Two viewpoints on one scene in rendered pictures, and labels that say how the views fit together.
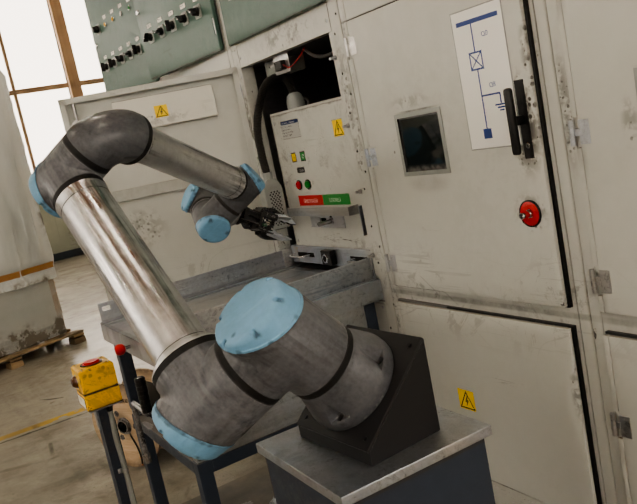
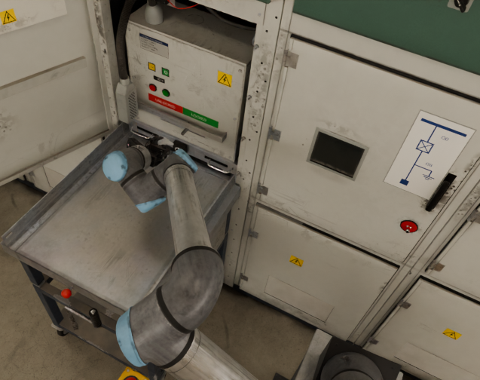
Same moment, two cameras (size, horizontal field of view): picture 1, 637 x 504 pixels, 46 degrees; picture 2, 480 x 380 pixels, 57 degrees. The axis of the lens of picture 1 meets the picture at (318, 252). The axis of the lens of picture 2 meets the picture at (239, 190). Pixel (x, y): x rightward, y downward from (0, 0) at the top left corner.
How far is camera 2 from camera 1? 166 cm
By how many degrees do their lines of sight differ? 53
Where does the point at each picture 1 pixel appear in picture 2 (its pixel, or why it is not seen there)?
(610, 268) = (447, 265)
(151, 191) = (1, 96)
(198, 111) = (47, 13)
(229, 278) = (90, 162)
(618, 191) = not seen: outside the picture
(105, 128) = (211, 301)
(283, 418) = not seen: hidden behind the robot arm
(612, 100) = not seen: outside the picture
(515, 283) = (372, 242)
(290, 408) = not seen: hidden behind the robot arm
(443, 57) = (394, 127)
